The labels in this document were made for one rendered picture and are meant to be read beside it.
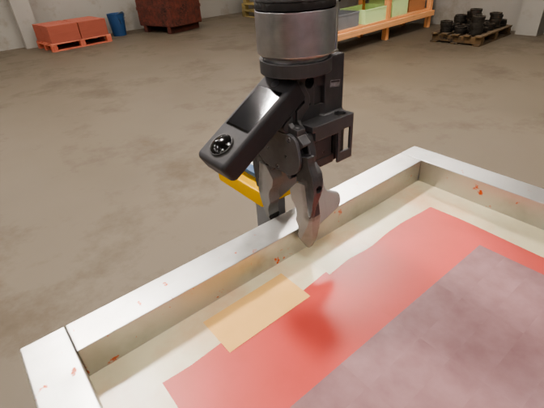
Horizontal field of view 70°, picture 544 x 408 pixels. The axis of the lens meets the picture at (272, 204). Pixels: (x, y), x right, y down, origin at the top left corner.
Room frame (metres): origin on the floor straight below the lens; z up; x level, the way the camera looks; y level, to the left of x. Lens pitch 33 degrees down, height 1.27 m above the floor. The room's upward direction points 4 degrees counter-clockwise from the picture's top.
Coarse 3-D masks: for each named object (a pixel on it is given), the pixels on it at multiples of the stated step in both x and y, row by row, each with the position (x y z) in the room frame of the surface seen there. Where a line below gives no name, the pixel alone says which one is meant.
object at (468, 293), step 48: (384, 240) 0.38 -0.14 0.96; (432, 240) 0.37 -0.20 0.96; (480, 240) 0.37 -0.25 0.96; (384, 288) 0.30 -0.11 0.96; (432, 288) 0.30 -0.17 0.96; (480, 288) 0.29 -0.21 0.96; (528, 288) 0.29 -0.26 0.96; (432, 336) 0.24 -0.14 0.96; (480, 336) 0.23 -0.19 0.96; (528, 336) 0.23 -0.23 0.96; (528, 384) 0.18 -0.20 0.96
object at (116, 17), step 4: (116, 12) 8.98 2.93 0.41; (120, 12) 8.88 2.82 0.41; (108, 16) 8.68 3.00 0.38; (112, 16) 8.66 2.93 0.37; (116, 16) 8.67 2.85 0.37; (120, 16) 8.72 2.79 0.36; (124, 16) 8.92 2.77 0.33; (108, 20) 8.72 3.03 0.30; (112, 20) 8.67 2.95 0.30; (116, 20) 8.67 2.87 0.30; (120, 20) 8.71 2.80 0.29; (124, 20) 8.82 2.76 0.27; (112, 24) 8.68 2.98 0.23; (116, 24) 8.67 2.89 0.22; (120, 24) 8.70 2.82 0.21; (124, 24) 8.79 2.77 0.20; (112, 28) 8.71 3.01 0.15; (116, 28) 8.67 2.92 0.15; (120, 28) 8.70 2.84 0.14; (124, 28) 8.77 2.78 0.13; (116, 32) 8.68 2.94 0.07; (120, 32) 8.69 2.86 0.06; (124, 32) 8.75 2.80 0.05
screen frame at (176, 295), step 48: (384, 192) 0.47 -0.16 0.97; (480, 192) 0.45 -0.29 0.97; (528, 192) 0.42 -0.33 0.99; (240, 240) 0.36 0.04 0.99; (288, 240) 0.36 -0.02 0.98; (144, 288) 0.29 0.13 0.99; (192, 288) 0.29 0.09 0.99; (48, 336) 0.24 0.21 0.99; (96, 336) 0.23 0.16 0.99; (144, 336) 0.25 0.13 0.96; (48, 384) 0.19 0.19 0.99
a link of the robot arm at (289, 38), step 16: (256, 16) 0.39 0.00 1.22; (272, 16) 0.37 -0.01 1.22; (288, 16) 0.36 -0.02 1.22; (304, 16) 0.36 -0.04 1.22; (320, 16) 0.37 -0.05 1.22; (256, 32) 0.39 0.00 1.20; (272, 32) 0.37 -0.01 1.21; (288, 32) 0.36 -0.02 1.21; (304, 32) 0.36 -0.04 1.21; (320, 32) 0.37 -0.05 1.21; (272, 48) 0.37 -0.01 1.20; (288, 48) 0.36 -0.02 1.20; (304, 48) 0.36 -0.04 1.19; (320, 48) 0.37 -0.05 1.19; (288, 64) 0.37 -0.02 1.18
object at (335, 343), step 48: (336, 288) 0.31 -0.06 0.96; (288, 336) 0.25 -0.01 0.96; (336, 336) 0.24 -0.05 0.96; (384, 336) 0.24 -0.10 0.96; (192, 384) 0.20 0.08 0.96; (240, 384) 0.20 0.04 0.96; (288, 384) 0.20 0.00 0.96; (336, 384) 0.19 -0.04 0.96; (384, 384) 0.19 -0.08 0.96; (432, 384) 0.19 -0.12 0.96; (480, 384) 0.19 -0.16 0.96
